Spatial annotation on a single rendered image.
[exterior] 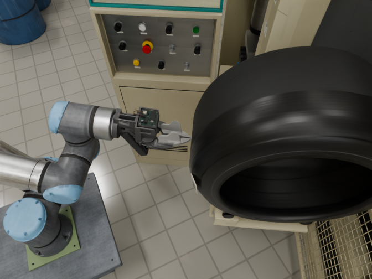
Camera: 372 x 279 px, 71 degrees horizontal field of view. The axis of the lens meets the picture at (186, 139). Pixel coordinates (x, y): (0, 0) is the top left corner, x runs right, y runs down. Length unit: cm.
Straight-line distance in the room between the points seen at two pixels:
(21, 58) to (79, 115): 281
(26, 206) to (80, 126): 54
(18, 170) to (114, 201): 131
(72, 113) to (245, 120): 44
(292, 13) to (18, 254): 141
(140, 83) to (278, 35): 82
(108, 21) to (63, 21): 261
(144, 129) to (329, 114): 42
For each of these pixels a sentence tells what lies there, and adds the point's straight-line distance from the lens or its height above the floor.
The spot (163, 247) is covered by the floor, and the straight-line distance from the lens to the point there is 190.
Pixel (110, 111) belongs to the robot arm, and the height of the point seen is 132.
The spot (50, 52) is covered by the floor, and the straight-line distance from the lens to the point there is 344.
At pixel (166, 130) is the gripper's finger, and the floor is 125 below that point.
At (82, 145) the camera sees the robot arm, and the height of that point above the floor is 122.
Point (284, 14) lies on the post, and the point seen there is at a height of 146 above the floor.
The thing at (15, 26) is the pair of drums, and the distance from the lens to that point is 362.
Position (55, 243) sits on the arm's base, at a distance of 132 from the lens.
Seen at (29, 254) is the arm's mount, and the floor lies 62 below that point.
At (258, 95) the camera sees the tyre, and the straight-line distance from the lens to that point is 61.
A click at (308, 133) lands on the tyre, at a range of 57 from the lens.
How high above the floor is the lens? 185
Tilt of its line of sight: 55 degrees down
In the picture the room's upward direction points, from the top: straight up
